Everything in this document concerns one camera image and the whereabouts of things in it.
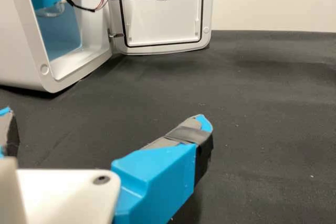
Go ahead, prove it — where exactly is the white incubator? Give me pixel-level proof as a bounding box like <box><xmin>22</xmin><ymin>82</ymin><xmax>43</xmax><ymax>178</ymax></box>
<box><xmin>0</xmin><ymin>0</ymin><xmax>114</xmax><ymax>94</ymax></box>

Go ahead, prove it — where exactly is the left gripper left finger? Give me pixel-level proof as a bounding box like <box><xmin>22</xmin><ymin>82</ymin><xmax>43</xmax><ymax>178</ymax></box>
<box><xmin>0</xmin><ymin>106</ymin><xmax>20</xmax><ymax>160</ymax></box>

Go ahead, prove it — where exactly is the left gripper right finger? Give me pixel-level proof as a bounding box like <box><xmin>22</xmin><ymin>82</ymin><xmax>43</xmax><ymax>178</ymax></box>
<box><xmin>111</xmin><ymin>114</ymin><xmax>214</xmax><ymax>224</ymax></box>

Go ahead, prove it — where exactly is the incubator door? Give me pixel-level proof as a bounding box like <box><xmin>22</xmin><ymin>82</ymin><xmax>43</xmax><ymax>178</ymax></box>
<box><xmin>107</xmin><ymin>0</ymin><xmax>215</xmax><ymax>56</ymax></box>

